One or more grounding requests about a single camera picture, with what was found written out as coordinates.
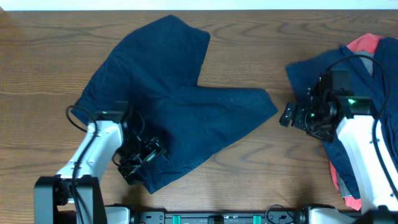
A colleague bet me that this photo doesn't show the navy blue shorts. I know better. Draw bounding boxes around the navy blue shorts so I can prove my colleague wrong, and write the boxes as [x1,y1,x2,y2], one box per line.
[72,16,277,193]

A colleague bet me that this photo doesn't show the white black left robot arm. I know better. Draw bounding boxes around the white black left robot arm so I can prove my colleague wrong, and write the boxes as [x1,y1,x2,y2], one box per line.
[34,106,167,223]

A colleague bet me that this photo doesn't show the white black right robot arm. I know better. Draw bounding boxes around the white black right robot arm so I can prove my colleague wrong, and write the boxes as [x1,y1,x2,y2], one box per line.
[279,96,397,223]

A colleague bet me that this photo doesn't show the navy blue clothes pile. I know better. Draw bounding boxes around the navy blue clothes pile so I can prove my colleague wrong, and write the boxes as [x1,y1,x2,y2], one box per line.
[285,36,398,200]

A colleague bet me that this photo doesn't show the grey garment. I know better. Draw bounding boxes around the grey garment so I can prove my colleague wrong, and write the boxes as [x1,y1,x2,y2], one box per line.
[329,52,379,199]

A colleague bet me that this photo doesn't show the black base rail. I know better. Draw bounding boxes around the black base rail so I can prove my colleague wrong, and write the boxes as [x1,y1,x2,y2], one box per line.
[105,203,364,224]

